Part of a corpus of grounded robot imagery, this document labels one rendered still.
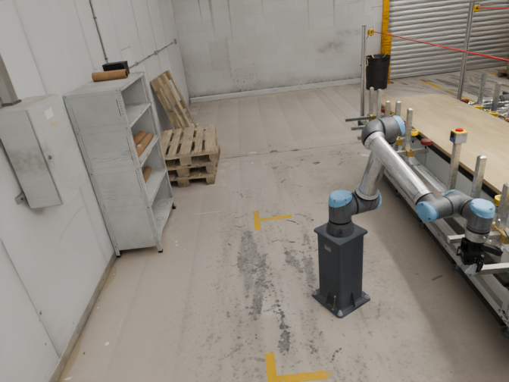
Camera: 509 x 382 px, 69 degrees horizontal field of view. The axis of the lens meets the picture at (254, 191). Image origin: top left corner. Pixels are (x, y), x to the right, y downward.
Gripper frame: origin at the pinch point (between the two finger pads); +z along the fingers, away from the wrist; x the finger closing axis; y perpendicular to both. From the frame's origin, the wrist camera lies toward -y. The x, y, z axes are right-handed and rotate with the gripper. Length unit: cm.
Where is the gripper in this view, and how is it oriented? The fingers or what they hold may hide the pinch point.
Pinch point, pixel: (473, 273)
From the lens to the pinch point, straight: 199.8
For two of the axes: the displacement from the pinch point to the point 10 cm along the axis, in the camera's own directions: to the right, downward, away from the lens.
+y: -10.0, 0.9, 0.3
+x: 0.1, 4.5, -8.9
